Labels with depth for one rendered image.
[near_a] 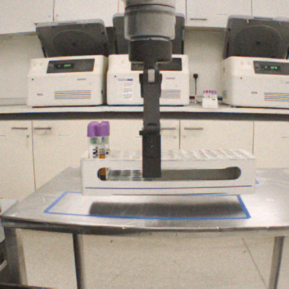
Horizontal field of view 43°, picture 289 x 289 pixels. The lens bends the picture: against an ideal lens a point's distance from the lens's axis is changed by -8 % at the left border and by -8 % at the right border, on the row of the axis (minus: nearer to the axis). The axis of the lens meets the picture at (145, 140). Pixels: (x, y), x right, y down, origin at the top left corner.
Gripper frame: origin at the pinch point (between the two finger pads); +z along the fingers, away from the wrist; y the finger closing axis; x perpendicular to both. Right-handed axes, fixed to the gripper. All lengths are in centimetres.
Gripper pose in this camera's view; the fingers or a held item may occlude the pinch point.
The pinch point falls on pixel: (150, 157)
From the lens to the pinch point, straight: 68.0
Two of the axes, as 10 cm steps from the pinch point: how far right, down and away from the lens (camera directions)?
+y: -0.1, -1.4, 9.9
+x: -10.0, 0.1, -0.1
